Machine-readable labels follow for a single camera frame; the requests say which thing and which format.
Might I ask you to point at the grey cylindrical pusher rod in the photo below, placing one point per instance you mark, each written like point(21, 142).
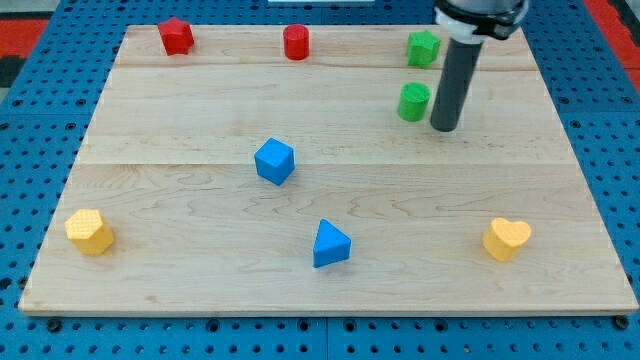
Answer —
point(458, 69)

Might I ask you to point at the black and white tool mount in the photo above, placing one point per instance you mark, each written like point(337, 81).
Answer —
point(471, 22)

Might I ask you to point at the green cylinder block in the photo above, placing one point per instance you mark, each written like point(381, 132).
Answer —
point(413, 101)

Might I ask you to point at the green star block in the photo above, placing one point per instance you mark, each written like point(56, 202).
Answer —
point(422, 49)

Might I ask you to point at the red cylinder block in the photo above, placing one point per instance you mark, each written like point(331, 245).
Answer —
point(296, 39)

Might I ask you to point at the yellow heart block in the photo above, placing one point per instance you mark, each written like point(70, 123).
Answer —
point(504, 238)

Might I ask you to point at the blue cube block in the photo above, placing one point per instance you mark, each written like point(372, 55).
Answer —
point(274, 161)

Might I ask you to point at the blue triangle block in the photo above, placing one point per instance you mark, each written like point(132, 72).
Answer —
point(331, 245)

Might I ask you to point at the wooden board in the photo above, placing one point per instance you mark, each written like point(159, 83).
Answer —
point(168, 160)

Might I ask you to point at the red star block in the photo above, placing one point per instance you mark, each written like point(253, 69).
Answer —
point(176, 36)

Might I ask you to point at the yellow hexagon block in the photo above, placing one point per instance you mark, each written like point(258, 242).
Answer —
point(87, 230)

